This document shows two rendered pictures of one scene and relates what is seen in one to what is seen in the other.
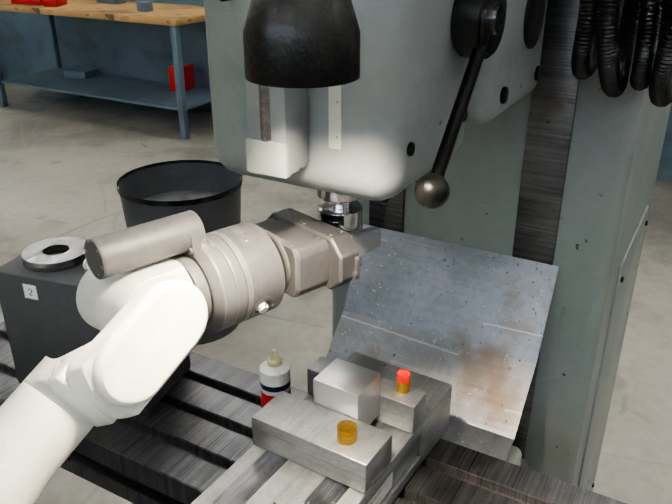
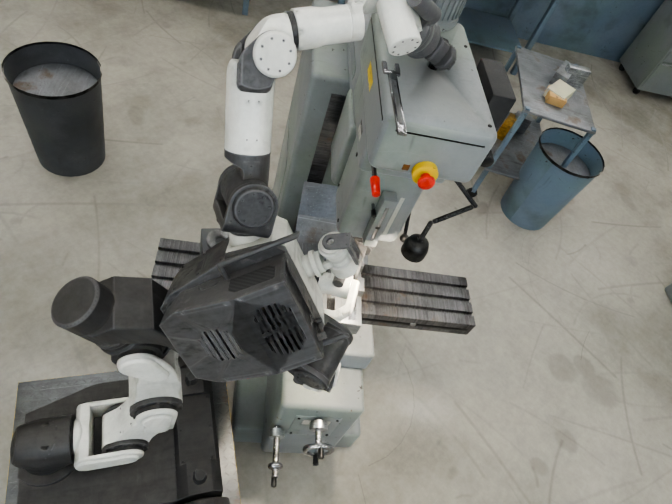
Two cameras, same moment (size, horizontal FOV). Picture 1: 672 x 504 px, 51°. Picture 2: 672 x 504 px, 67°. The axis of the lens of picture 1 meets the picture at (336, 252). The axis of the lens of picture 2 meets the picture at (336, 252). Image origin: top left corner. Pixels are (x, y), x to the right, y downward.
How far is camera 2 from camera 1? 1.31 m
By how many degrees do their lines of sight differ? 45
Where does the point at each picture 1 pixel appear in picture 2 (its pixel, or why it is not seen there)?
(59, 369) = (339, 313)
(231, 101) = (353, 224)
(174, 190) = (32, 65)
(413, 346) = (329, 225)
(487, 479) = (375, 274)
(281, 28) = (420, 255)
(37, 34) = not seen: outside the picture
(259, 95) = (374, 232)
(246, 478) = (329, 303)
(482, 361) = not seen: hidden behind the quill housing
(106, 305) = (337, 291)
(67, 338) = not seen: hidden behind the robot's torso
